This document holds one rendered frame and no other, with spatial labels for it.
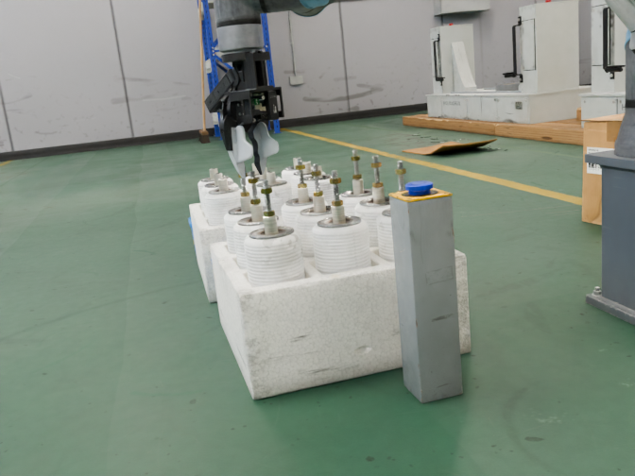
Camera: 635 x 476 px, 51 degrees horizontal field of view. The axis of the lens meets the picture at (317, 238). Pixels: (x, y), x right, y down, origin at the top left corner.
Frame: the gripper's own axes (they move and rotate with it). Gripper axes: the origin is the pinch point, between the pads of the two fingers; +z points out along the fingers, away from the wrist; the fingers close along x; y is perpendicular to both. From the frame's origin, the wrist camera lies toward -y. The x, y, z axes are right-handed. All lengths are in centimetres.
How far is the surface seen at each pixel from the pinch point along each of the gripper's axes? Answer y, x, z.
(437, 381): 38.0, 1.5, 31.5
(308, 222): 7.6, 6.0, 10.5
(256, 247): 12.5, -9.9, 10.8
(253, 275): 11.1, -10.1, 15.5
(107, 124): -570, 249, 8
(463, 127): -192, 343, 30
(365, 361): 23.3, 1.4, 32.0
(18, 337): -55, -29, 35
